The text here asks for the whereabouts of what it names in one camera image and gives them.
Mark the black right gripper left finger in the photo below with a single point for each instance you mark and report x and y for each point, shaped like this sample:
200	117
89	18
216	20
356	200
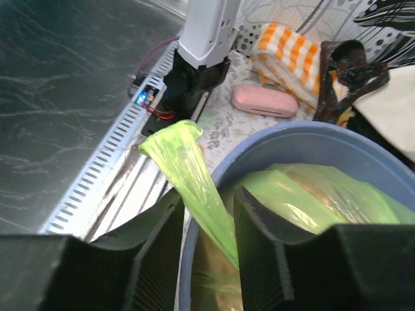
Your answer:
133	267

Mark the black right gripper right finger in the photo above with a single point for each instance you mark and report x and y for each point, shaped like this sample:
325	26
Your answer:
346	267

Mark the green plastic trash bag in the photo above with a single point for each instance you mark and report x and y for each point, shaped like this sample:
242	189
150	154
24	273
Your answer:
312	197

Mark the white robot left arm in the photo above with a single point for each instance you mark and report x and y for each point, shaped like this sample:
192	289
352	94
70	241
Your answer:
201	60

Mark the blue trash bin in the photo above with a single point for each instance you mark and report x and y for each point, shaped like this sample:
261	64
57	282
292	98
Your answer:
320	144

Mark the cream canvas tote bag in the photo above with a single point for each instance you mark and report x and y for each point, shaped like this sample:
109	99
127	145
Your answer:
390	110

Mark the pink pencil case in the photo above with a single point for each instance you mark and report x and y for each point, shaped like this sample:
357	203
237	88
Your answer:
263	101

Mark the orange checkered cloth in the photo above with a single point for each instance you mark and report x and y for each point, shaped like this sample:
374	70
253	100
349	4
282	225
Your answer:
289	61

